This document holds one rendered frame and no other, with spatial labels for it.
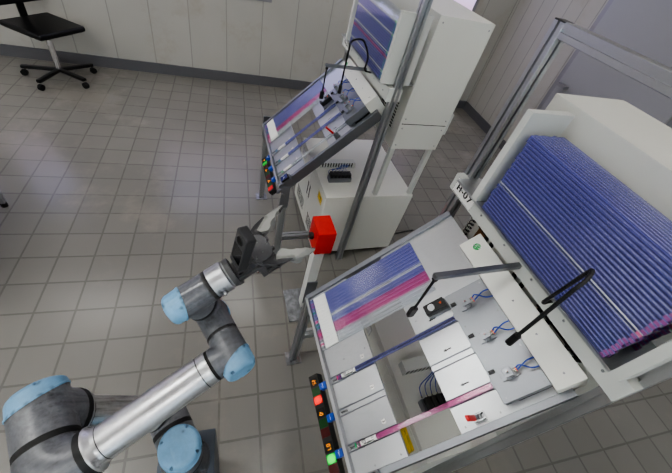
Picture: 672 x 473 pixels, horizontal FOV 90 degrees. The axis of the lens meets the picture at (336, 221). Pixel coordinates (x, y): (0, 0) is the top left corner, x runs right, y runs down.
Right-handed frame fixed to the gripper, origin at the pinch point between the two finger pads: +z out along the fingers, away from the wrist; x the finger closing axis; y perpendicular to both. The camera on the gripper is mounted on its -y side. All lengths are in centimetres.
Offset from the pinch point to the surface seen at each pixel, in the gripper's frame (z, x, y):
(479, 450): 17, 78, 81
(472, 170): 67, 4, 28
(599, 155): 80, 29, 5
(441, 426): 11, 65, 85
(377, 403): -6, 43, 58
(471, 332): 29, 44, 38
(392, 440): -9, 54, 55
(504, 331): 35, 49, 33
